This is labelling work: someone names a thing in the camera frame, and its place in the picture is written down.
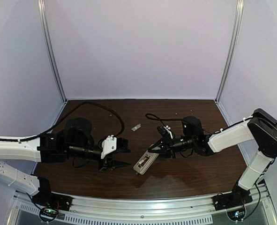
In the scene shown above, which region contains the right aluminium frame post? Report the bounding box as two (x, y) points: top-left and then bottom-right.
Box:
(215, 0), (244, 103)

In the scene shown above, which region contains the white gold AAA battery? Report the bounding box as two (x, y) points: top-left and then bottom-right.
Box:
(137, 156), (150, 168)

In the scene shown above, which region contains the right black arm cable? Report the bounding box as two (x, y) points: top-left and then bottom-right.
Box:
(144, 113), (277, 150)

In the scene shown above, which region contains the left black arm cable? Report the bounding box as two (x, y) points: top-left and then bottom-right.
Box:
(0, 101), (126, 143)

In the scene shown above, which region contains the left aluminium frame post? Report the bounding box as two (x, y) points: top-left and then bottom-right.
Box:
(37, 0), (67, 103)

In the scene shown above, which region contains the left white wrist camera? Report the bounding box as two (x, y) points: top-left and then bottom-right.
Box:
(101, 135), (117, 159)

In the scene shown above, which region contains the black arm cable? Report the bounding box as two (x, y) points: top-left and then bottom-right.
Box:
(144, 113), (277, 150)
(0, 101), (126, 143)

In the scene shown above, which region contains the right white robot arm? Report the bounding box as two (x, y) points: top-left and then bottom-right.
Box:
(148, 108), (277, 201)

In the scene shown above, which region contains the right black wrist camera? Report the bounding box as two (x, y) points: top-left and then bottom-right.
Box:
(157, 125), (174, 139)

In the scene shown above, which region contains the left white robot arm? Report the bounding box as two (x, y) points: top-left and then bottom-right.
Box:
(0, 118), (130, 203)

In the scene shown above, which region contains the front aluminium rail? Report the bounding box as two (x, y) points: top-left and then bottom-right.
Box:
(8, 182), (276, 225)

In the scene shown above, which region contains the aluminium frame post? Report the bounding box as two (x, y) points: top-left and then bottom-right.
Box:
(37, 0), (67, 103)
(215, 0), (244, 103)

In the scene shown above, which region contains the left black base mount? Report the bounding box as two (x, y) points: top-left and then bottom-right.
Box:
(29, 192), (74, 224)

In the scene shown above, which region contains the grey remote control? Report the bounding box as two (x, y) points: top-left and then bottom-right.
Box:
(133, 150), (159, 175)

